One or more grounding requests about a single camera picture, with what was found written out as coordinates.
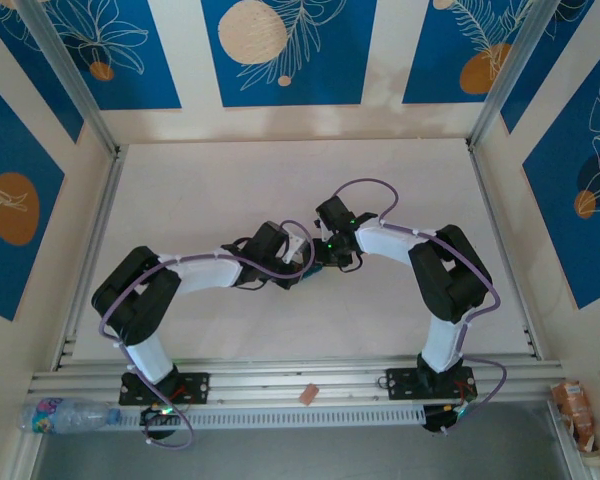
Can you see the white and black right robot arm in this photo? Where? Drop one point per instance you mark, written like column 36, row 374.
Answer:
column 385, row 245

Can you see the black left electronics board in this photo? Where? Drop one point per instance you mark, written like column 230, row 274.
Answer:
column 155, row 419

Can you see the black right electronics board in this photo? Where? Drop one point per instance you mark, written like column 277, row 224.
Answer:
column 435, row 421

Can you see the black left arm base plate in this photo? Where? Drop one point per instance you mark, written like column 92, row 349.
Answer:
column 197, row 387

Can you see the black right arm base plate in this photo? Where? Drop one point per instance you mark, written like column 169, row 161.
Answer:
column 400, row 385

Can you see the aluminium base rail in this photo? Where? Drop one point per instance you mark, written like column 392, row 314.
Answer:
column 280, row 380

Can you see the orange snack packet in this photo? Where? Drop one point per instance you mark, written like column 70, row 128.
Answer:
column 575, row 410

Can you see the clear plastic water bottle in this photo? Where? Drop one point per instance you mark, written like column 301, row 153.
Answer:
column 70, row 417

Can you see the aluminium side rail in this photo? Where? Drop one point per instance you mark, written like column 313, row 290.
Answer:
column 500, row 240
column 102, row 215

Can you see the black electronics board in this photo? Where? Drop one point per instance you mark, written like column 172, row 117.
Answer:
column 155, row 419
column 435, row 421

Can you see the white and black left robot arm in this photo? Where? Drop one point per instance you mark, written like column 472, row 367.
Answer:
column 205, row 270

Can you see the aluminium frame post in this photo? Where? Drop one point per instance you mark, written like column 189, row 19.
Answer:
column 65, row 65
column 515, row 65

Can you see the aluminium floor rail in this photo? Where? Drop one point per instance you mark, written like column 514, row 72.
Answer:
column 25, row 460
column 562, row 440

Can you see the small brown block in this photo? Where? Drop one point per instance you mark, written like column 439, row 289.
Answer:
column 307, row 395

